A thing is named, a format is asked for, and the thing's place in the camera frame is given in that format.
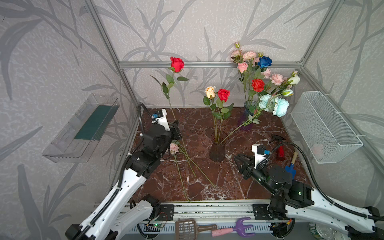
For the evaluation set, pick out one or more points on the brown plastic scoop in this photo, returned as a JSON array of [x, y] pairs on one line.
[[188, 229]]

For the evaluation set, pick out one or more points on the purple pink garden fork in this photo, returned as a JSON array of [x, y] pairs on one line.
[[240, 228]]

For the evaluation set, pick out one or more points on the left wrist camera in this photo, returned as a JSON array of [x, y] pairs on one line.
[[160, 118]]

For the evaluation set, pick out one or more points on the pink item in basket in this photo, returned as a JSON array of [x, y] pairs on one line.
[[318, 151]]

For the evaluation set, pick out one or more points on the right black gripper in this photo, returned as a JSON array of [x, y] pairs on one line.
[[248, 167]]

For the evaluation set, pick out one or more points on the white rose stem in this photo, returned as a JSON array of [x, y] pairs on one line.
[[285, 89]]

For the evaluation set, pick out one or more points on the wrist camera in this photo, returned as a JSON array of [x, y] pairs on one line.
[[160, 118], [261, 156]]

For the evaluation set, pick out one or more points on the blue rose stem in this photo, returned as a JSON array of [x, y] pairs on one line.
[[264, 73]]

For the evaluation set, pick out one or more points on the clear plastic wall shelf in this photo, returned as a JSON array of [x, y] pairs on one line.
[[79, 138]]

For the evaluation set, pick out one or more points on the large red rose stem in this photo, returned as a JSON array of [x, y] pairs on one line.
[[257, 87]]

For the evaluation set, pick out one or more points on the cream peach rose stem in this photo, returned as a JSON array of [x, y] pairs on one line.
[[209, 100]]

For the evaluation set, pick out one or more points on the metal tin can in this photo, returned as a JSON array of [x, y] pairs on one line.
[[321, 232]]

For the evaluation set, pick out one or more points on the blue garden trowel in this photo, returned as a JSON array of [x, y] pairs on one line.
[[290, 168]]

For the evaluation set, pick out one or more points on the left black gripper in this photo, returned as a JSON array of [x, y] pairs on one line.
[[174, 133]]

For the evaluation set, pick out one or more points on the pale blue white flower stem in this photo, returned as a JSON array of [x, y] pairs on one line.
[[277, 105]]

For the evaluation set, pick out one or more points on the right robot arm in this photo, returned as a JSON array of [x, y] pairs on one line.
[[357, 223]]

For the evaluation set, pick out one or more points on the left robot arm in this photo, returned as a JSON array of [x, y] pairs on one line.
[[107, 222]]

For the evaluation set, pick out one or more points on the white wire mesh basket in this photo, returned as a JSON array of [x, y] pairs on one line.
[[319, 122]]

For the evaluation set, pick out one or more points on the purple glass vase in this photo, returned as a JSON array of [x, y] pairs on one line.
[[249, 106]]

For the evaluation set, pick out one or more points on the dark red glass vase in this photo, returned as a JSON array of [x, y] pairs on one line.
[[218, 149]]

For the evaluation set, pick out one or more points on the small pink flower stem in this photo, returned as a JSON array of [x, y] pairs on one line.
[[176, 148]]

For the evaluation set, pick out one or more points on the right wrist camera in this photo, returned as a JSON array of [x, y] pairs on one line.
[[261, 156]]

